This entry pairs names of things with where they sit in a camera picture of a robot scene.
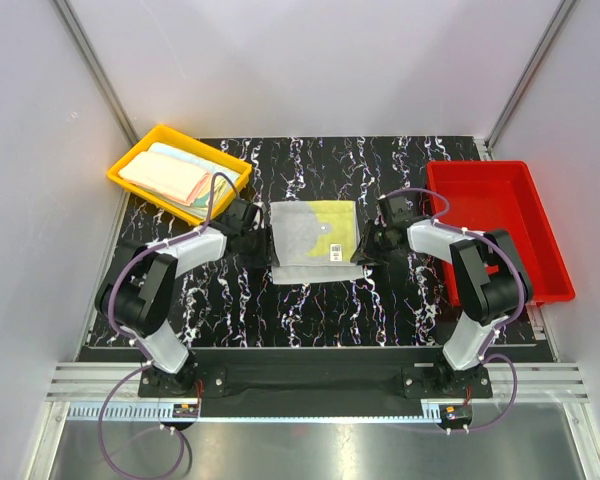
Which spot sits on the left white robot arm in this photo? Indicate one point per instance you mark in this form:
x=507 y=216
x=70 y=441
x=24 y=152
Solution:
x=136 y=293

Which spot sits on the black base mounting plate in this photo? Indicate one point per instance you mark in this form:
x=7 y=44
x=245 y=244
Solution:
x=286 y=383

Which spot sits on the grey towel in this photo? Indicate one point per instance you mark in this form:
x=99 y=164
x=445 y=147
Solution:
x=314 y=241

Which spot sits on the light blue towel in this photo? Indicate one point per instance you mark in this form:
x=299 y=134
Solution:
x=211 y=167

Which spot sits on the slotted white cable duct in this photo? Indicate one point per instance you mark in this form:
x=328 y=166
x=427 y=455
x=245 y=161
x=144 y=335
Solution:
x=134 y=411

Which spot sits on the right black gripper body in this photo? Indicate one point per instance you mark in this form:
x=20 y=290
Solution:
x=377 y=241

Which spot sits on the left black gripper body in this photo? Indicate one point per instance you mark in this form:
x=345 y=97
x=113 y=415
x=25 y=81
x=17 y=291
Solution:
x=253 y=251

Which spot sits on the black marble pattern mat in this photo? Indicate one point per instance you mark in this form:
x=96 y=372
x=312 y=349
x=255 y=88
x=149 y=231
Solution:
x=226 y=304

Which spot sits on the aluminium frame post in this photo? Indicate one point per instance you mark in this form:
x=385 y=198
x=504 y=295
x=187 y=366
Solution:
x=82 y=43
x=548 y=39

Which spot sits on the left aluminium frame post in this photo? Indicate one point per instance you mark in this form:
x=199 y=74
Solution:
x=82 y=43

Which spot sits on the red plastic bin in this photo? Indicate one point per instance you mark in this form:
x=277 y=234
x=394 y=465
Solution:
x=502 y=195

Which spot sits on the pink towel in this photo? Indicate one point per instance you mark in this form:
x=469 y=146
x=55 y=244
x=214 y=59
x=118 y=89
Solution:
x=175 y=179

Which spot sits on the right aluminium frame post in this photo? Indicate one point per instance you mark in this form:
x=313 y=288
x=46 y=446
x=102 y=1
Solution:
x=548 y=39

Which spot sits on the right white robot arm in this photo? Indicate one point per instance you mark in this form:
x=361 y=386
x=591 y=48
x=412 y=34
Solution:
x=491 y=280

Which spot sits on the pale yellow towel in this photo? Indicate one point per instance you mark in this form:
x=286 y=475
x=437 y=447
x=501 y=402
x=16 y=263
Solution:
x=214 y=189

